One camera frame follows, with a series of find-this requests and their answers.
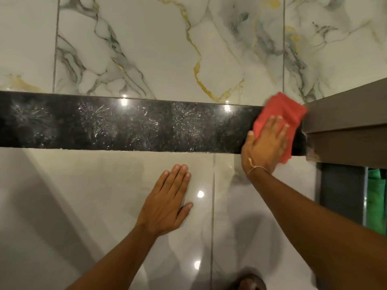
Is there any thin string wrist bracelet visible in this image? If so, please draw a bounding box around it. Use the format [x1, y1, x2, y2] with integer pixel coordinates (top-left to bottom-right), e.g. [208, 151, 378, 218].
[247, 158, 271, 176]

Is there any dark grey door panel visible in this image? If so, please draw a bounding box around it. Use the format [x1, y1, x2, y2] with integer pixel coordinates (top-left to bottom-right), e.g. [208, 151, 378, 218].
[316, 162, 368, 226]

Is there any red cleaning cloth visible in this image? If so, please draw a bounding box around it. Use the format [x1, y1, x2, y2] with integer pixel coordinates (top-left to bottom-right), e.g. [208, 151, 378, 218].
[252, 92, 308, 164]

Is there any green cloth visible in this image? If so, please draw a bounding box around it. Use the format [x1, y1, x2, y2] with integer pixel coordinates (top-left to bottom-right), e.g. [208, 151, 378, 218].
[365, 168, 387, 236]

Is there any black granite ledge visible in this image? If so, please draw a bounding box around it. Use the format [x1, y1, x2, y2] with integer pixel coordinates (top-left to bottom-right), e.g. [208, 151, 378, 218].
[0, 91, 308, 157]

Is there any person's foot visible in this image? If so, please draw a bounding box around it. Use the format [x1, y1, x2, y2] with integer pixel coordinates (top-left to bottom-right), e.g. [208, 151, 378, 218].
[234, 273, 268, 290]

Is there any brown door frame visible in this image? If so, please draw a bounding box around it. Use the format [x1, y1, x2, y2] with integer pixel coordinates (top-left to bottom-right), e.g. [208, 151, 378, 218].
[302, 78, 387, 170]

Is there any person's left forearm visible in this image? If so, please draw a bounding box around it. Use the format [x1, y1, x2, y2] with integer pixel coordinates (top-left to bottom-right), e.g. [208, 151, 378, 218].
[65, 223, 159, 290]

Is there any person's right hand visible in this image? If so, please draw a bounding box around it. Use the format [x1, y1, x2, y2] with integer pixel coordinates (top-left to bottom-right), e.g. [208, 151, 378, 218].
[241, 115, 290, 176]

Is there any person's right forearm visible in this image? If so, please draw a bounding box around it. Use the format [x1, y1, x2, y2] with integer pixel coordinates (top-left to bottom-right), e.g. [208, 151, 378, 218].
[246, 168, 387, 290]

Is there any person's left hand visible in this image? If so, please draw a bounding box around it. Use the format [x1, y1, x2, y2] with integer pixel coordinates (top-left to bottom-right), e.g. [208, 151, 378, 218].
[135, 164, 194, 238]

